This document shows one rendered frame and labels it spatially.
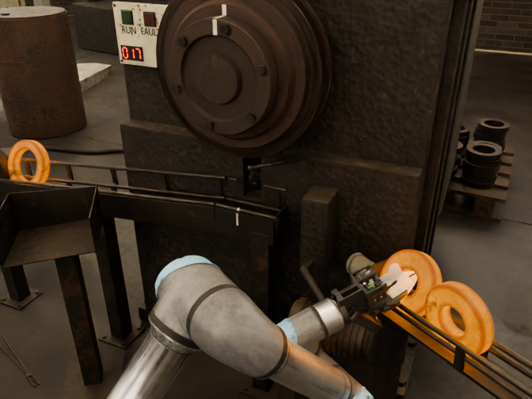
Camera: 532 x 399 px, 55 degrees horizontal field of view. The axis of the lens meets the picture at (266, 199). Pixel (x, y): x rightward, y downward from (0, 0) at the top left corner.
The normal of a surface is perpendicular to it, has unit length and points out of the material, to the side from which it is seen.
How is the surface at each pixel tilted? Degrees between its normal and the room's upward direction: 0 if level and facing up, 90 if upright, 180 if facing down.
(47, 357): 0
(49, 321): 0
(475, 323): 90
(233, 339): 64
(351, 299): 94
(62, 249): 5
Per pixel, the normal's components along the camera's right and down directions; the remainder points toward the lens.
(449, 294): -0.88, 0.23
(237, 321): 0.26, -0.33
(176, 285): -0.57, -0.47
